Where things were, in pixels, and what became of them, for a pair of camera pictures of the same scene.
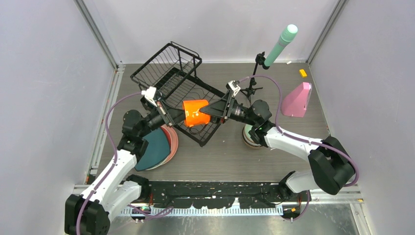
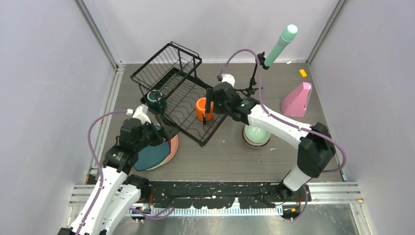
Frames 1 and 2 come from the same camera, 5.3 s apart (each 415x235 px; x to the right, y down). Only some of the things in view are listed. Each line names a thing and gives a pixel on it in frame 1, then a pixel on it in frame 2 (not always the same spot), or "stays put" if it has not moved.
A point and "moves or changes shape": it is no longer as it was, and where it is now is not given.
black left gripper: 172,115 -> 169,130
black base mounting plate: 217,195 stays put
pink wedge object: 295,103 stays put
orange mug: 193,116 moves or changes shape
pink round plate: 173,145 stays put
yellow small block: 303,73 stays put
